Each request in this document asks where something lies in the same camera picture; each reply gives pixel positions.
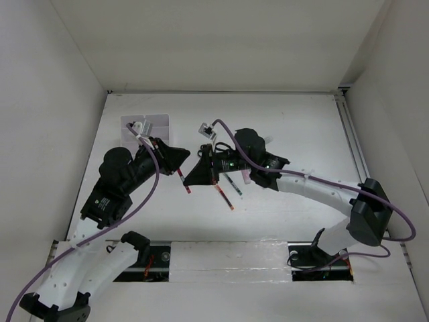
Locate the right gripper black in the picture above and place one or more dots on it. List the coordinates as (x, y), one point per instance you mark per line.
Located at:
(204, 173)

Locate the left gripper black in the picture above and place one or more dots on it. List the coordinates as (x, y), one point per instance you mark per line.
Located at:
(168, 157)

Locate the red gel pen long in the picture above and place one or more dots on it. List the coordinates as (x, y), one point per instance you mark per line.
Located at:
(225, 198)

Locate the pink highlighter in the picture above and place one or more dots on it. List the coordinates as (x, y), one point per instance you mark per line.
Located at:
(246, 176)

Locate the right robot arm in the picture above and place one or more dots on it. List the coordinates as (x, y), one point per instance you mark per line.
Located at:
(364, 205)

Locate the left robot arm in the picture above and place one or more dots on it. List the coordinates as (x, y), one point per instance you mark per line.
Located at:
(75, 280)

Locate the white six-compartment organizer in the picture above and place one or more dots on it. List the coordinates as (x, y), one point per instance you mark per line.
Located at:
(154, 125)

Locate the black-handled scissors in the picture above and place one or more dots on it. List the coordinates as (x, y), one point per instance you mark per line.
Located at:
(219, 147)

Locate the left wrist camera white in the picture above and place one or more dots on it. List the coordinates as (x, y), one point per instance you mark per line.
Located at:
(141, 129)

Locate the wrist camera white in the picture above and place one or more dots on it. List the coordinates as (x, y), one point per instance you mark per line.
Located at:
(207, 131)
(141, 129)

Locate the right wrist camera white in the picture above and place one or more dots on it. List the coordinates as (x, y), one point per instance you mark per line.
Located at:
(207, 131)

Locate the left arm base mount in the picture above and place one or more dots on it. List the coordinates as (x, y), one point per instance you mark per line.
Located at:
(155, 266)

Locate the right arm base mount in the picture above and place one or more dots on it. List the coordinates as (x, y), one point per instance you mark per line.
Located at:
(309, 264)

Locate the aluminium rail right side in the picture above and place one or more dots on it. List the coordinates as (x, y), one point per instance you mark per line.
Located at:
(350, 133)

